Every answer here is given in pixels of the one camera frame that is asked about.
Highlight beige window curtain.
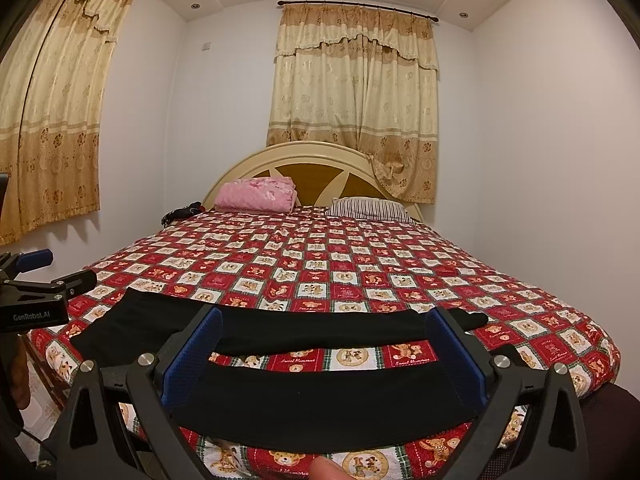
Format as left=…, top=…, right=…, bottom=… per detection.
left=267, top=3, right=438, bottom=205

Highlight red teddy bear bedspread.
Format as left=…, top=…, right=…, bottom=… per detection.
left=29, top=207, right=620, bottom=479

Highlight pink folded blanket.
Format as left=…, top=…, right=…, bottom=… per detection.
left=214, top=177, right=297, bottom=214

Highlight beige side curtain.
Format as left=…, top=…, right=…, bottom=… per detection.
left=1, top=0, right=134, bottom=245

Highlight black curtain rod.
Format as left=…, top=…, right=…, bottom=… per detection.
left=276, top=0, right=441, bottom=24

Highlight black pants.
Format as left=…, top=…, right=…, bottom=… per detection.
left=69, top=286, right=490, bottom=455

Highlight cream wooden headboard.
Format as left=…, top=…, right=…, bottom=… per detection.
left=202, top=141, right=392, bottom=209

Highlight black clothing heap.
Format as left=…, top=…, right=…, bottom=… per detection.
left=160, top=202, right=205, bottom=228

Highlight person's right hand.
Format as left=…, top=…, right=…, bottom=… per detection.
left=309, top=456, right=352, bottom=480

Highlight striped pillow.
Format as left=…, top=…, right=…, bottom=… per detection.
left=326, top=196, right=411, bottom=223

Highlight dark dotted mattress base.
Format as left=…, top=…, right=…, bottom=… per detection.
left=579, top=382, right=639, bottom=479

